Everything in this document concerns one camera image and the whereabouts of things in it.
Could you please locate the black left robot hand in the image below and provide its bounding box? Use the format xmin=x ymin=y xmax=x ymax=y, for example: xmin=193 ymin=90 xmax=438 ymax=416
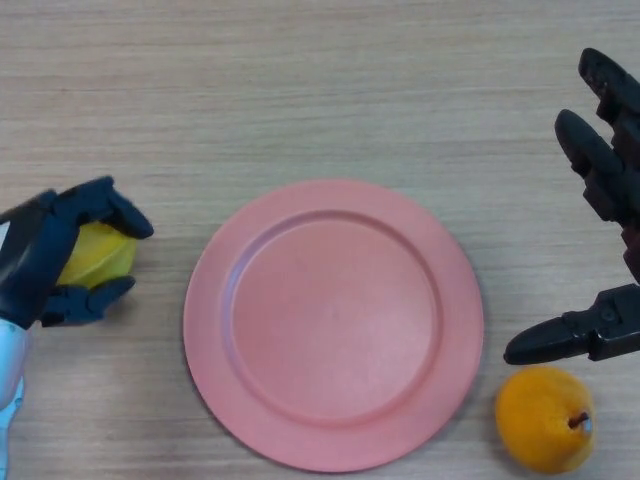
xmin=0 ymin=175 xmax=155 ymax=330

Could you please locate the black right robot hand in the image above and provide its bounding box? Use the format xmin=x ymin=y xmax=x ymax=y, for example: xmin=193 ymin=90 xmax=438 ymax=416
xmin=502 ymin=47 xmax=640 ymax=366

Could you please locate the yellow starfruit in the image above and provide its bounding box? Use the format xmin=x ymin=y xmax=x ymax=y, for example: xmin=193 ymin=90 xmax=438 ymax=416
xmin=55 ymin=222 xmax=139 ymax=290

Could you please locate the pink round plate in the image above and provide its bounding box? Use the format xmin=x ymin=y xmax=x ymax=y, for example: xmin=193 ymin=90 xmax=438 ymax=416
xmin=182 ymin=179 xmax=485 ymax=474

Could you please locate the orange pear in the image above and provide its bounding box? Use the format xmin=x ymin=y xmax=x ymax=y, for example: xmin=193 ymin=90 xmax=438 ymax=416
xmin=494 ymin=365 xmax=597 ymax=475

